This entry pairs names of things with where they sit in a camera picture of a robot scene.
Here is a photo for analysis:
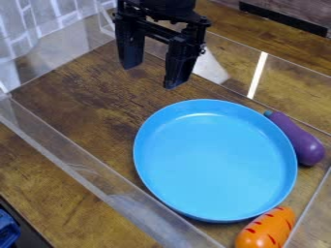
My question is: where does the black bar on table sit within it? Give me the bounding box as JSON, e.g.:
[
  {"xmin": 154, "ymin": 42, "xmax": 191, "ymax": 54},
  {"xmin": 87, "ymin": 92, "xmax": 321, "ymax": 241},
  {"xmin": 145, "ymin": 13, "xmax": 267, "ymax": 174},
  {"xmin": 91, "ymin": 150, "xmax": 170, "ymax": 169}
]
[{"xmin": 239, "ymin": 1, "xmax": 329, "ymax": 38}]

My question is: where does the blue plastic plate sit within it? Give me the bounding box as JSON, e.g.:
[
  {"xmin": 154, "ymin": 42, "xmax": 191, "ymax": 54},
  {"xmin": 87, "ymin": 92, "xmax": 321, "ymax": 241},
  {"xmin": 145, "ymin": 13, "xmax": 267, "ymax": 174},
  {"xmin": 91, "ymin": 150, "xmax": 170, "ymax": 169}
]
[{"xmin": 134, "ymin": 99, "xmax": 298, "ymax": 223}]

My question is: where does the purple toy eggplant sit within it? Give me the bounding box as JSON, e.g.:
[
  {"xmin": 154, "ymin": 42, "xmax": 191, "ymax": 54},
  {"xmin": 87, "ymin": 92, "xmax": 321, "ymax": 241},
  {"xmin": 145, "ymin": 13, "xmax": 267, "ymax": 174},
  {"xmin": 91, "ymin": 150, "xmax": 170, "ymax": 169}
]
[{"xmin": 265, "ymin": 110, "xmax": 326, "ymax": 166}]

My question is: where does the orange toy carrot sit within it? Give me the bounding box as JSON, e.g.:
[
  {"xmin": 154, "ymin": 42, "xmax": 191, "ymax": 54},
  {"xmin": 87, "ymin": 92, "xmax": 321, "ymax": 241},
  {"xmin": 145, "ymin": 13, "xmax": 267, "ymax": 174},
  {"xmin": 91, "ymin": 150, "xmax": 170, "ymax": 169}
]
[{"xmin": 235, "ymin": 206, "xmax": 297, "ymax": 248}]

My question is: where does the blue object at corner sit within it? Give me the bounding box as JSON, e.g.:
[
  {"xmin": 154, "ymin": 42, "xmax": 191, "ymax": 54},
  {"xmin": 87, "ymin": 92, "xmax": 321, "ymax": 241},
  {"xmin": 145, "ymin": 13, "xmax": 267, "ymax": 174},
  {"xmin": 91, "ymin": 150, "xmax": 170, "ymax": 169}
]
[{"xmin": 0, "ymin": 209, "xmax": 22, "ymax": 248}]

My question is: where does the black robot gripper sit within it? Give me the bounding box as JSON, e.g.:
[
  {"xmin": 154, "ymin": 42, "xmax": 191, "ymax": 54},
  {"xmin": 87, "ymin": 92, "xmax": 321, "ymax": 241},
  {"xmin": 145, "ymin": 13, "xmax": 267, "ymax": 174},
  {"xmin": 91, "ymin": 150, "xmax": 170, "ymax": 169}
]
[{"xmin": 114, "ymin": 0, "xmax": 211, "ymax": 89}]

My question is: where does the clear acrylic enclosure wall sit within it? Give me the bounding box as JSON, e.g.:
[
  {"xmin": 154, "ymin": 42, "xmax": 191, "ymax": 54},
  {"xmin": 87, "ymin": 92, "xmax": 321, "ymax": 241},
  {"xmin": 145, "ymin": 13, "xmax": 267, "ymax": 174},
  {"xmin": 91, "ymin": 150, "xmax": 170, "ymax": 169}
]
[{"xmin": 0, "ymin": 9, "xmax": 331, "ymax": 248}]

